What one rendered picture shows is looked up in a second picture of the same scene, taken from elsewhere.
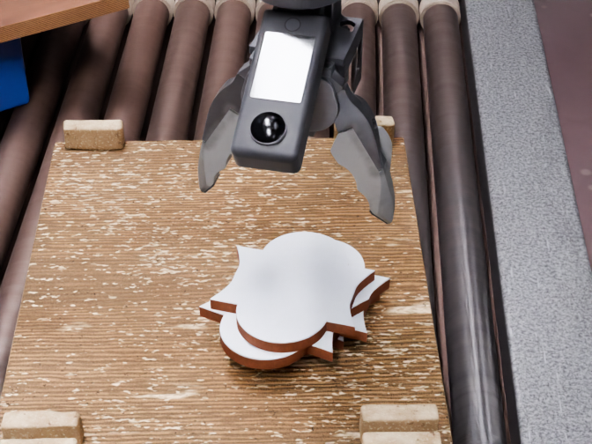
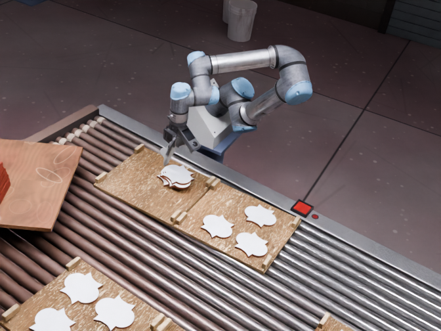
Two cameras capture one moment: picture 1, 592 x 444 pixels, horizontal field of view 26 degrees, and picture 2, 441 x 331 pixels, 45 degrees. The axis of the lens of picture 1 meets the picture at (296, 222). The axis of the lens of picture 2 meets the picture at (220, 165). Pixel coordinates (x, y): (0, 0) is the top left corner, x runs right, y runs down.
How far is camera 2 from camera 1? 172 cm
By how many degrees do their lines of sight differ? 48
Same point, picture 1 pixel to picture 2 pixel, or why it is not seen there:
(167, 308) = (158, 192)
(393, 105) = (128, 142)
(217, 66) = (88, 155)
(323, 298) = (184, 172)
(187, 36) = not seen: hidden behind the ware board
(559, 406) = (216, 168)
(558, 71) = (16, 130)
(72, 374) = (163, 209)
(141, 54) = not seen: hidden behind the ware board
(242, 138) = (193, 147)
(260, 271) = (171, 175)
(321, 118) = not seen: hidden behind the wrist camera
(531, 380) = (209, 167)
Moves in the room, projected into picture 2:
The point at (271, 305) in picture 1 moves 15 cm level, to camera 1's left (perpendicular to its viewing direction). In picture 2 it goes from (180, 178) to (159, 196)
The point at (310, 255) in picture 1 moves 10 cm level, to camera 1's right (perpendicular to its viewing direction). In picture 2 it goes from (172, 169) to (186, 157)
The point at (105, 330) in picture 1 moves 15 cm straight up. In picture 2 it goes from (156, 201) to (157, 173)
